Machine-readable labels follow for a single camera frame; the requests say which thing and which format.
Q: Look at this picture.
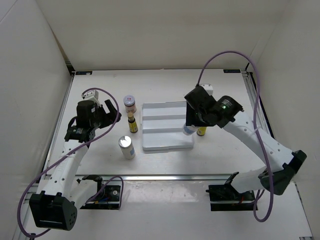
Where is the white can blue label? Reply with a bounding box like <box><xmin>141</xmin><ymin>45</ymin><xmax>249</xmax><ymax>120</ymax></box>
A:
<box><xmin>182</xmin><ymin>124</ymin><xmax>199</xmax><ymax>136</ymax></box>

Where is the yellow bottle brown cap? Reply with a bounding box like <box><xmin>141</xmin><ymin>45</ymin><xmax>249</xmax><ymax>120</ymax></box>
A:
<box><xmin>196</xmin><ymin>126</ymin><xmax>207</xmax><ymax>137</ymax></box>

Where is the white can beige label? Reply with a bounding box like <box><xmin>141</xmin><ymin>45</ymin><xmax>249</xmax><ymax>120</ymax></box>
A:
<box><xmin>118</xmin><ymin>135</ymin><xmax>136</xmax><ymax>160</ymax></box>

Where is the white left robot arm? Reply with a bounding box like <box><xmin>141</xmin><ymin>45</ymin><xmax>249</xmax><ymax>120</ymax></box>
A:
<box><xmin>29</xmin><ymin>99</ymin><xmax>121</xmax><ymax>231</ymax></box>

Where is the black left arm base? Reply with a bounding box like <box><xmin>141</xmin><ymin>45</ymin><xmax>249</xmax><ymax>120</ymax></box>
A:
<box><xmin>77</xmin><ymin>174</ymin><xmax>124</xmax><ymax>210</ymax></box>

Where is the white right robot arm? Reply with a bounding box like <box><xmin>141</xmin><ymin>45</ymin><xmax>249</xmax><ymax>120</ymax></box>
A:
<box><xmin>184</xmin><ymin>85</ymin><xmax>307</xmax><ymax>200</ymax></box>

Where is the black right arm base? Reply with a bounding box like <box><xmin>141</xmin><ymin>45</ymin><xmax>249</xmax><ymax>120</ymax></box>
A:
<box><xmin>205</xmin><ymin>172</ymin><xmax>258</xmax><ymax>212</ymax></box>

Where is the pink spice jar white lid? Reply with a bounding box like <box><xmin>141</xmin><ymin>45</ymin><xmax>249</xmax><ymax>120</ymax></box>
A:
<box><xmin>123</xmin><ymin>95</ymin><xmax>137</xmax><ymax>114</ymax></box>

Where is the yellow bottle tan cap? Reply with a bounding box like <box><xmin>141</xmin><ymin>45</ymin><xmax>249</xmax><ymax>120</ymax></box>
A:
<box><xmin>127</xmin><ymin>112</ymin><xmax>138</xmax><ymax>134</ymax></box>

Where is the white stepped organizer tray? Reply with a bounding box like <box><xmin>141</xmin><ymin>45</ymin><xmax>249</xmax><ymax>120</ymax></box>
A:
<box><xmin>140</xmin><ymin>101</ymin><xmax>194</xmax><ymax>152</ymax></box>

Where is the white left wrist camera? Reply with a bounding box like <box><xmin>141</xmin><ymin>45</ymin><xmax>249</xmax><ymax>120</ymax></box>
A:
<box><xmin>81</xmin><ymin>90</ymin><xmax>102</xmax><ymax>107</ymax></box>

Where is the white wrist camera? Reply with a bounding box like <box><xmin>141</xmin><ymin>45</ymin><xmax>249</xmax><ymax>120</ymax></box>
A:
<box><xmin>200</xmin><ymin>84</ymin><xmax>213</xmax><ymax>96</ymax></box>
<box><xmin>81</xmin><ymin>90</ymin><xmax>102</xmax><ymax>107</ymax></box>

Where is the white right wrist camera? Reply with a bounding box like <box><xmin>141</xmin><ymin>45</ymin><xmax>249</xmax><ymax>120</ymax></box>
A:
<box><xmin>200</xmin><ymin>84</ymin><xmax>213</xmax><ymax>96</ymax></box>

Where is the aluminium front rail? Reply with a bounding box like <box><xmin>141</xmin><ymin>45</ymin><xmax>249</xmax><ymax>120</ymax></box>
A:
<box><xmin>44</xmin><ymin>174</ymin><xmax>263</xmax><ymax>182</ymax></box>

